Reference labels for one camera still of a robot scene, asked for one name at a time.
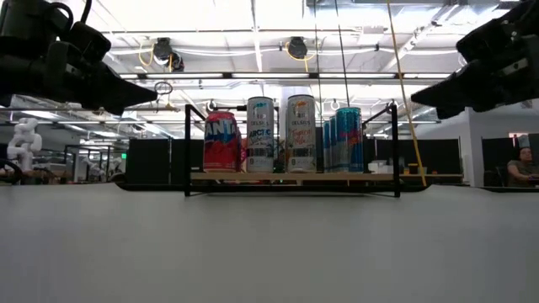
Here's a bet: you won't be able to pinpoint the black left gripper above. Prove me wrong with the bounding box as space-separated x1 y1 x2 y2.
0 41 159 115

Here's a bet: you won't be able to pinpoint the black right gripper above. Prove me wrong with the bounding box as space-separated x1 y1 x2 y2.
411 37 539 120

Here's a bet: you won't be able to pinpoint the white can black top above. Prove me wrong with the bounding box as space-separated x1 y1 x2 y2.
246 96 275 173
286 93 318 173

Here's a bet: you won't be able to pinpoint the black partition panel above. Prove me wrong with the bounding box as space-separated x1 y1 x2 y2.
125 137 210 186
482 136 520 189
362 137 463 186

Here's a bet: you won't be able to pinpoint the white boxes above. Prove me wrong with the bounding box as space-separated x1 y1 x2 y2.
367 158 398 174

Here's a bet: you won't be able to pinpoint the person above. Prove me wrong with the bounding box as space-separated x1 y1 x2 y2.
506 146 539 189

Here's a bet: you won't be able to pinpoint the long ceiling light strip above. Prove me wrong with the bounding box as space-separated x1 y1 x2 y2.
120 71 451 82

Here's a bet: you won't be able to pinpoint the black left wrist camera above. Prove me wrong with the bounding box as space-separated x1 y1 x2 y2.
67 20 113 64

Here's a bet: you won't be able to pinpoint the yellow cable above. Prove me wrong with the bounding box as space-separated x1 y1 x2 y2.
385 0 429 188

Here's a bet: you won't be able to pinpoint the black ceiling cable reel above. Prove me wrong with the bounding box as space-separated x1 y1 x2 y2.
138 36 186 72
284 35 317 72

